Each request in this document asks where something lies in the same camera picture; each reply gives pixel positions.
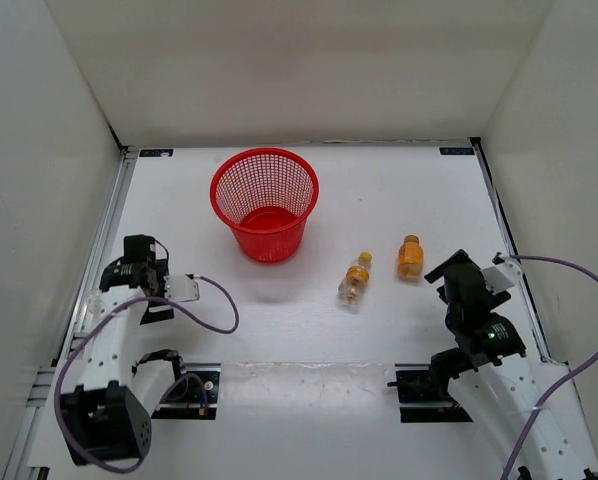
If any orange plastic bottle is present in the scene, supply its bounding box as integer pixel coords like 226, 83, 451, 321
397, 235, 424, 281

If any clear plastic bottle white cap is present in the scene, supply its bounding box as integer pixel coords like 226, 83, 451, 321
85, 288, 105, 319

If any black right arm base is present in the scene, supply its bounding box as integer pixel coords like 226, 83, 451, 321
387, 364, 473, 425

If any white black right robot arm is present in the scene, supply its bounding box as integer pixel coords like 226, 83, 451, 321
424, 250, 598, 479

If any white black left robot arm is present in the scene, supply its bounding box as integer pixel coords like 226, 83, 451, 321
55, 234, 189, 472

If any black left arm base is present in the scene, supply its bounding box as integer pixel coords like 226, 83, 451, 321
152, 363, 221, 421

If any red mesh waste bin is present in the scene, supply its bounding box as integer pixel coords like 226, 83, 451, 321
210, 147, 319, 264

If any blue right corner label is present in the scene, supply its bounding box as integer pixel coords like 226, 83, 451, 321
439, 147, 475, 156

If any blue corner label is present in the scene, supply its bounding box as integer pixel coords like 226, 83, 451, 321
439, 147, 475, 156
139, 149, 174, 158

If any clear bottle yellow cap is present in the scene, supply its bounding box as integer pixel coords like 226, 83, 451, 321
338, 252, 372, 307

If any blue left corner label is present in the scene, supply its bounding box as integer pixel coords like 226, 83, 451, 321
139, 149, 174, 158

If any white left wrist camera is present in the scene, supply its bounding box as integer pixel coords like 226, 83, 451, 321
164, 274, 200, 303

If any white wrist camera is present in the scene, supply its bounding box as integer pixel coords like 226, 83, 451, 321
164, 274, 200, 303
481, 252, 523, 295

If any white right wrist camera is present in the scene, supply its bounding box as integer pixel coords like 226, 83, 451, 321
481, 252, 523, 295

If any aluminium table frame rail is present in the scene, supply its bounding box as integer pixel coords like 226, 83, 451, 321
3, 146, 139, 479

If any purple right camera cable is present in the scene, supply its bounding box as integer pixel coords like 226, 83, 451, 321
498, 254, 598, 480

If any purple camera cable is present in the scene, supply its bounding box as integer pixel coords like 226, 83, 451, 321
498, 254, 598, 480
53, 272, 240, 475

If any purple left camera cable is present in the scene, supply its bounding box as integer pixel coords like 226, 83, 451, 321
53, 272, 240, 475

